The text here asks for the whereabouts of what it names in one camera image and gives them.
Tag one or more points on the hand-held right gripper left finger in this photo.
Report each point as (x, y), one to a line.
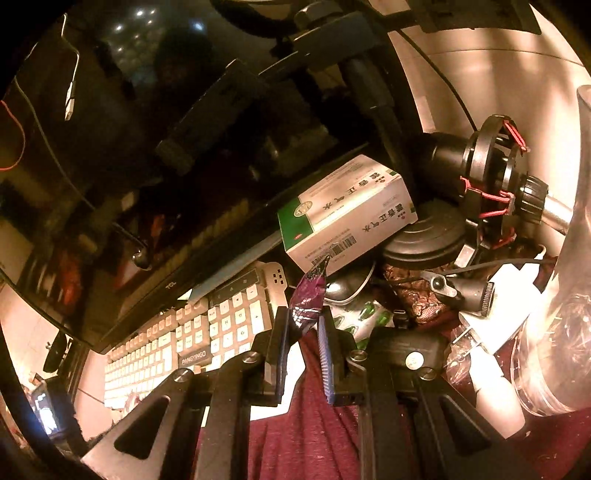
(282, 355)

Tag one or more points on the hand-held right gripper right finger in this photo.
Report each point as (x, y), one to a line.
(325, 355)

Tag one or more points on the purple snack packet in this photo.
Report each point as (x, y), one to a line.
(307, 300)

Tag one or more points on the white green print snack packet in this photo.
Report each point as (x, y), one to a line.
(364, 318)

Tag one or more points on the white computer keyboard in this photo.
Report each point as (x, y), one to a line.
(231, 318)

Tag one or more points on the black computer mouse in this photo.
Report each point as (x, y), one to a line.
(346, 286)

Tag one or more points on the black box with round sticker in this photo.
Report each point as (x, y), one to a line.
(401, 346)

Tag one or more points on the dark red table cloth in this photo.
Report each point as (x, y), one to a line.
(314, 438)

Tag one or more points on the brown patterned pouch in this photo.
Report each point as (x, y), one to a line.
(415, 300)

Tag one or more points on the white and green medicine box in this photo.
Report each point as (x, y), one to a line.
(351, 212)

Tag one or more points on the black metal clamp knob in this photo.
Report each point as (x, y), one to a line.
(466, 291)

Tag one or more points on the black round stand base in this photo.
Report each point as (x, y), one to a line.
(425, 235)

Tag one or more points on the white plastic bottle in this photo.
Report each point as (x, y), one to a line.
(496, 392)

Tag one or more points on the white paper box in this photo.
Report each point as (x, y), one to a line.
(512, 286)

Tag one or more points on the black frying pan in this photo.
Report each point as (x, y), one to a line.
(57, 351)

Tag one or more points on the black computer monitor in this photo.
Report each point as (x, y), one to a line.
(138, 161)

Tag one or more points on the black phone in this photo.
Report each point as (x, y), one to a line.
(46, 410)

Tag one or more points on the black microphone with shock mount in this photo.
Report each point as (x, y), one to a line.
(443, 157)

